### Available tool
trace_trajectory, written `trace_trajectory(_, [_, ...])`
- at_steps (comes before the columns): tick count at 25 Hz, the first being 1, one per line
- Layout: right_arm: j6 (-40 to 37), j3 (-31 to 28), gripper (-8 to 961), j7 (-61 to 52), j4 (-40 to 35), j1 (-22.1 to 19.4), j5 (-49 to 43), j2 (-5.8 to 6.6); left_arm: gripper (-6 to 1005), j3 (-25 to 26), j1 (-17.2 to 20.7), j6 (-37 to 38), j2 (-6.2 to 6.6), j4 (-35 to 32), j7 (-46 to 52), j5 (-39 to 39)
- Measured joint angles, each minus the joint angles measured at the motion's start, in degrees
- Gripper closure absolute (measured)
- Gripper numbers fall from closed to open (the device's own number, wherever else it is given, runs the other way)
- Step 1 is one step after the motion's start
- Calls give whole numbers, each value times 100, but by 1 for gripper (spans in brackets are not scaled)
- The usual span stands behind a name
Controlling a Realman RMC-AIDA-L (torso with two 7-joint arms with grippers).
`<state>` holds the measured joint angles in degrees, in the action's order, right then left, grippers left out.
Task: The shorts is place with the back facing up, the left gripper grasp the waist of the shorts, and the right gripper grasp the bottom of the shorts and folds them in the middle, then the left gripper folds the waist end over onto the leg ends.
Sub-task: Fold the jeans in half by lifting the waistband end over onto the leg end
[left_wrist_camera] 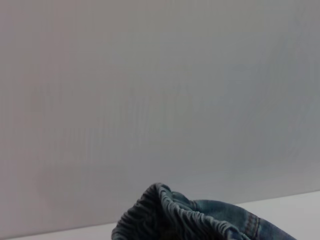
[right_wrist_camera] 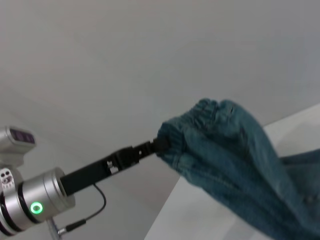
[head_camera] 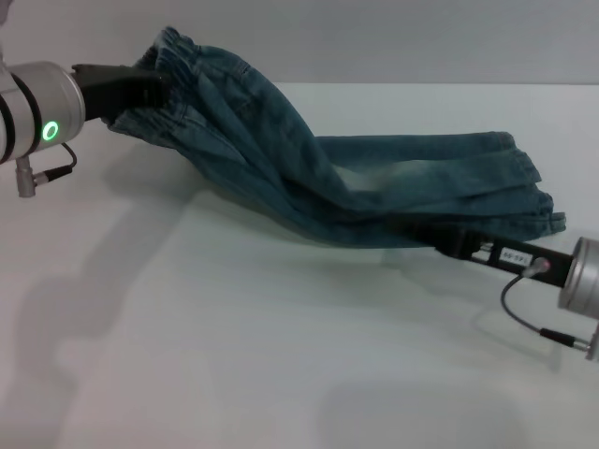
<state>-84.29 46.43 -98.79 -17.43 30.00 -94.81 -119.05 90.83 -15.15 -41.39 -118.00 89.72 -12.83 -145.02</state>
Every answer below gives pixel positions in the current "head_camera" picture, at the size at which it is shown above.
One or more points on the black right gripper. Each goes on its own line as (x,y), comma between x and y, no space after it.
(510,259)

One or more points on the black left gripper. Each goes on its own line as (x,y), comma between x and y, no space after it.
(107,91)

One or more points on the blue denim shorts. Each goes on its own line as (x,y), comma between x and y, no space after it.
(327,178)

